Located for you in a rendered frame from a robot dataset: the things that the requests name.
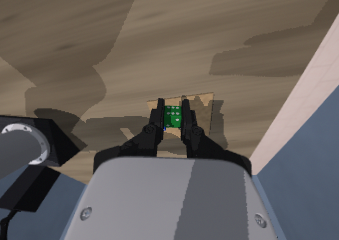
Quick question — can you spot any tan sandy mat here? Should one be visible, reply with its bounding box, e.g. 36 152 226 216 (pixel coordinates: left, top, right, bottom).
147 92 213 139

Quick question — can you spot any green die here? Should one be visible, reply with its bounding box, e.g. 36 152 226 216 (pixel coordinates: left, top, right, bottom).
164 105 182 128

